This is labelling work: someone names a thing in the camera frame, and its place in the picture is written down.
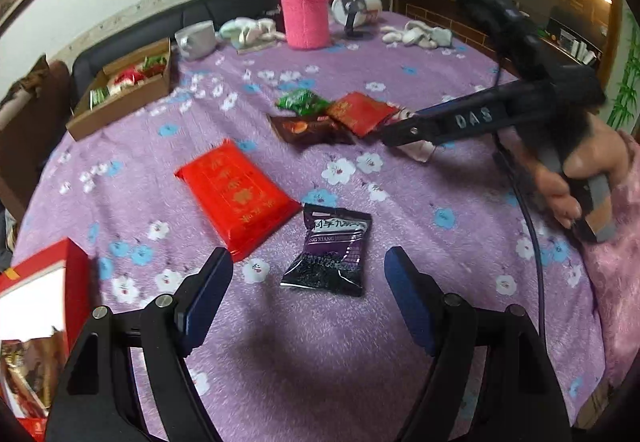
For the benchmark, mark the large red snack packet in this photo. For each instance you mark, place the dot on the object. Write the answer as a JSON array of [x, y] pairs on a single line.
[[235, 192]]

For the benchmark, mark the person's right forearm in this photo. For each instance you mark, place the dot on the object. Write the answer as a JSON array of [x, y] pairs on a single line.
[[620, 247]]

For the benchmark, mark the brown armchair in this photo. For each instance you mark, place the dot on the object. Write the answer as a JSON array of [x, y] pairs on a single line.
[[30, 147]]

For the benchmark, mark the black purple snack packet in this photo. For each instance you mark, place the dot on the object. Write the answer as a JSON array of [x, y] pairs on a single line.
[[327, 252]]

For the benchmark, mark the person's right hand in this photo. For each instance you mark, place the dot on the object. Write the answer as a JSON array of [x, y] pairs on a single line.
[[595, 152]]

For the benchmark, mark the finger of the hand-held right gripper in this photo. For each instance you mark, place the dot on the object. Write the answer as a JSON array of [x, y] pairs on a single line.
[[415, 132], [450, 105]]

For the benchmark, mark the green candy packet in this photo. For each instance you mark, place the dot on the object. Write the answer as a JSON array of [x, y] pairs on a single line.
[[302, 103]]

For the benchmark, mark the cardboard box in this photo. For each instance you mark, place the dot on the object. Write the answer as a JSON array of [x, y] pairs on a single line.
[[125, 102]]

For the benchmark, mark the white round object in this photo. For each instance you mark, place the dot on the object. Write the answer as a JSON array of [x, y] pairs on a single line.
[[374, 10]]

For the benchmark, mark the black sofa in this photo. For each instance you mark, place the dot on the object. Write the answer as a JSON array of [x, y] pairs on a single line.
[[150, 27]]

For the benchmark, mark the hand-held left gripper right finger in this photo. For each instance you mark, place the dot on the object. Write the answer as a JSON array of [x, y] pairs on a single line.
[[410, 302]]

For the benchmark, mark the red packet gold pattern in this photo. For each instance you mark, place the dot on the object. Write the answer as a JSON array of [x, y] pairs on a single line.
[[357, 115]]

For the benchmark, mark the red gift box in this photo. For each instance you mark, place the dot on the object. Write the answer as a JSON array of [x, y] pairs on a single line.
[[75, 282]]

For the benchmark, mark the bamboo wall sticker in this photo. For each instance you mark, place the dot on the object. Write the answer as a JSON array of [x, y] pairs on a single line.
[[625, 92]]

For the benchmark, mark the white mug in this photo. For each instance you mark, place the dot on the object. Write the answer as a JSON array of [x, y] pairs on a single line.
[[197, 42]]

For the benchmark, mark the brown jacket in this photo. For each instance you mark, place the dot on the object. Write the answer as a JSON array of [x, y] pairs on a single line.
[[27, 80]]

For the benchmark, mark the brown snack packet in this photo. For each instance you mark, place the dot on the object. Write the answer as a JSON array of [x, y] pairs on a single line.
[[310, 131]]

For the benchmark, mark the pile of assorted sweets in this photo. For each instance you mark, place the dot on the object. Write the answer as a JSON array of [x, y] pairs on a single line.
[[132, 75]]

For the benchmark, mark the pink white triangular packet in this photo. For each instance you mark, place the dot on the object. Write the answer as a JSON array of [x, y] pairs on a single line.
[[420, 153]]

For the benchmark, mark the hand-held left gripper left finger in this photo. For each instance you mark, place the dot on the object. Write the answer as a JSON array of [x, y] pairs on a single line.
[[205, 302]]

